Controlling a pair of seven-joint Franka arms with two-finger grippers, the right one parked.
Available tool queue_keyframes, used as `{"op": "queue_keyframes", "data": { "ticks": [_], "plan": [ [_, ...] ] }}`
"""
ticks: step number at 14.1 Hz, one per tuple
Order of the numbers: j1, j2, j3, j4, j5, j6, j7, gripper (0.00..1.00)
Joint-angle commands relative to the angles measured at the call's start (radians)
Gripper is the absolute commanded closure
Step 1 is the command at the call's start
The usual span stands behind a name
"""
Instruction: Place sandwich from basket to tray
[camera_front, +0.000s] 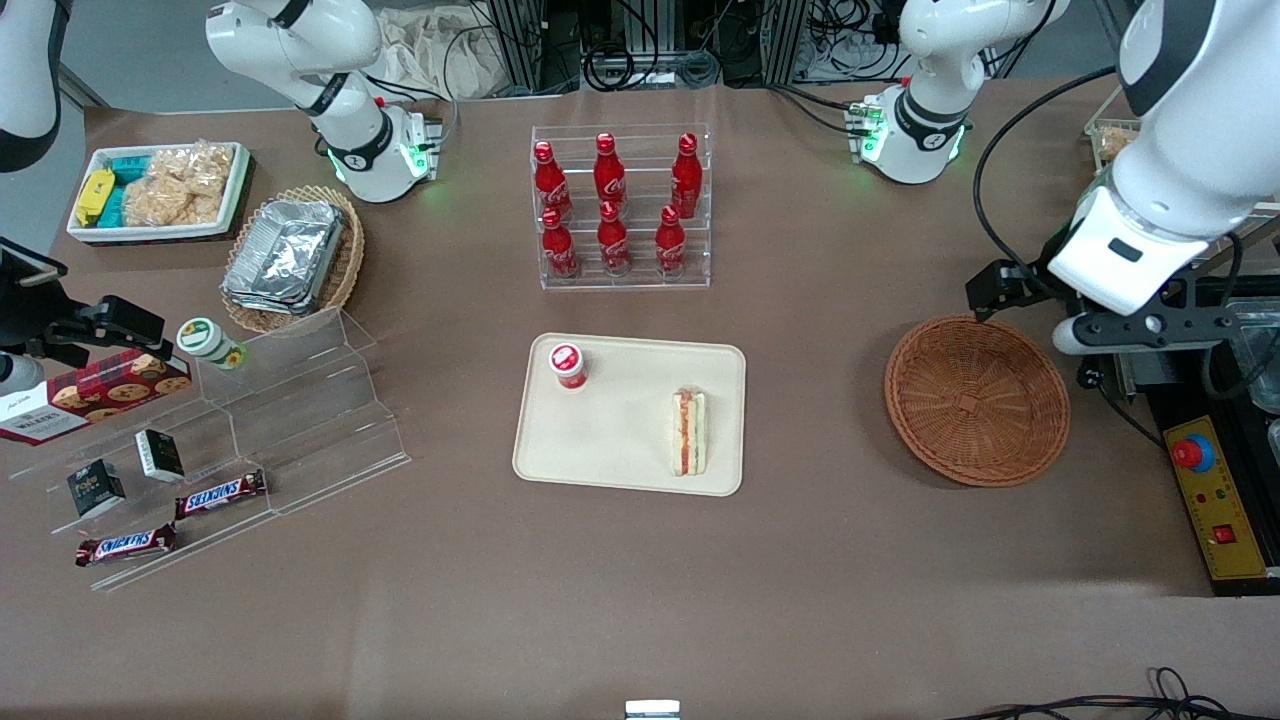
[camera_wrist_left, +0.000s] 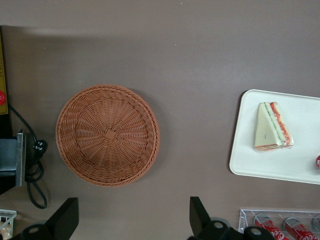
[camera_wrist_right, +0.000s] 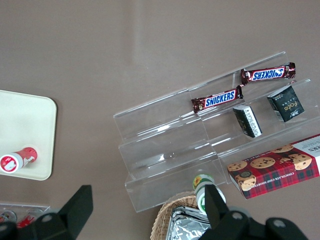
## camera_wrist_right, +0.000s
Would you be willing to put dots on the black box with white side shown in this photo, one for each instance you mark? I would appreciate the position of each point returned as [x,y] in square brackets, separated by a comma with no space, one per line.
[247,120]

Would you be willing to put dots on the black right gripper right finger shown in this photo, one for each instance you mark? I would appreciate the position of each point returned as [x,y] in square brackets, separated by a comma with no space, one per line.
[216,207]

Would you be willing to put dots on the black Foce box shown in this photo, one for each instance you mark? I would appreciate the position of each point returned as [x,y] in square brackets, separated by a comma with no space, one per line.
[287,105]

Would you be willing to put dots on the clear acrylic bottle rack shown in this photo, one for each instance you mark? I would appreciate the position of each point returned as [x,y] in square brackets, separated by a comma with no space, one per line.
[25,208]

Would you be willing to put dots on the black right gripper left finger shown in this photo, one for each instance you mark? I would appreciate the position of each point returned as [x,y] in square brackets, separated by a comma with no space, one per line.
[72,215]

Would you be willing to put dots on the aluminium foil container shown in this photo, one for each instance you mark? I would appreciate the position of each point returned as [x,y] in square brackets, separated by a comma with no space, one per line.
[185,227]

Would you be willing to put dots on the red tartan cookie box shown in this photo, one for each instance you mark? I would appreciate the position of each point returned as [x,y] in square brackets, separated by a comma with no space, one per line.
[270,172]

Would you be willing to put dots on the Snickers bar brown wrapper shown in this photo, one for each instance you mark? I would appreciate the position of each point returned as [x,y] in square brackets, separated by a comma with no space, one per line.
[267,74]
[220,98]

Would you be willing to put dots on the cream plastic tray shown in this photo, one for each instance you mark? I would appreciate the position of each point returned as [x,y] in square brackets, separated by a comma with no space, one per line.
[25,120]

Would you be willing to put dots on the green white sunflower bottle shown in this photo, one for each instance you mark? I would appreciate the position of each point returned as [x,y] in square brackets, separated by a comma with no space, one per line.
[202,181]

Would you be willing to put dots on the light wicker basket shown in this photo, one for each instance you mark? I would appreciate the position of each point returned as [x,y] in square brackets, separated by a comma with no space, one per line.
[162,215]

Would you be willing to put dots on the red cup with white lid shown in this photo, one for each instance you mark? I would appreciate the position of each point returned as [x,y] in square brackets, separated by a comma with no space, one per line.
[25,156]

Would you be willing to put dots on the clear acrylic stepped shelf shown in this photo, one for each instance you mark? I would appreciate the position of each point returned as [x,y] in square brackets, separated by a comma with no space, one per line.
[162,150]
[225,140]

